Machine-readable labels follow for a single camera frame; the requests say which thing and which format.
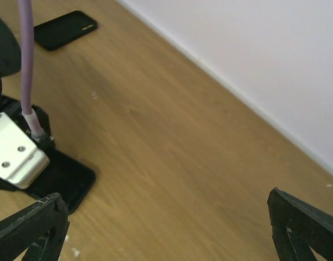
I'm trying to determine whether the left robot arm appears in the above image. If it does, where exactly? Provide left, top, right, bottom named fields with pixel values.
left=0, top=18, right=55, bottom=198

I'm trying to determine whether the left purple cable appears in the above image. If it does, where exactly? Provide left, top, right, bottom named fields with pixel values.
left=17, top=0, right=47, bottom=139

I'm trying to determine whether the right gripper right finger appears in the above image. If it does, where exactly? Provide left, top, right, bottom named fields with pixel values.
left=267, top=188, right=333, bottom=260

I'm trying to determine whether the black phone case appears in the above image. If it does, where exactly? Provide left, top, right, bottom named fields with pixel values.
left=34, top=10, right=98, bottom=51

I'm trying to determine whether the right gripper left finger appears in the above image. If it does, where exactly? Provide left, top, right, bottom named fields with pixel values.
left=0, top=193, right=70, bottom=260

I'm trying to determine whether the black phone face down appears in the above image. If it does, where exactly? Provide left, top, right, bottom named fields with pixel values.
left=19, top=149, right=97, bottom=215

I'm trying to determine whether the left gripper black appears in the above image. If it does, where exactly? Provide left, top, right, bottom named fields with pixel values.
left=0, top=95, right=57, bottom=194

